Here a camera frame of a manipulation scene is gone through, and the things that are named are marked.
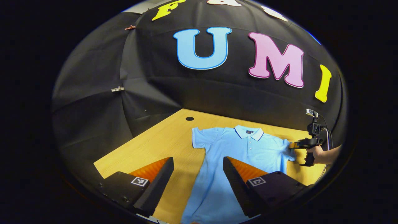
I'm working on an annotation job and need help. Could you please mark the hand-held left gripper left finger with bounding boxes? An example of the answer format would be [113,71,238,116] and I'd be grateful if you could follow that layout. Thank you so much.
[96,157,175,218]

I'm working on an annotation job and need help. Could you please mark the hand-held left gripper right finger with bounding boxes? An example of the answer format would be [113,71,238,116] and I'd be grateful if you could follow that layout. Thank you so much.
[223,156,312,218]

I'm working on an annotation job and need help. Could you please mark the light blue T-shirt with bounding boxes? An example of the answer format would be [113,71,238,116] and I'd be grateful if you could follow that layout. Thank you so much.
[181,125,296,224]

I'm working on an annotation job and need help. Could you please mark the black backdrop cloth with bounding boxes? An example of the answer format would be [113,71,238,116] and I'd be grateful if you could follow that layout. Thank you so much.
[51,0,349,162]

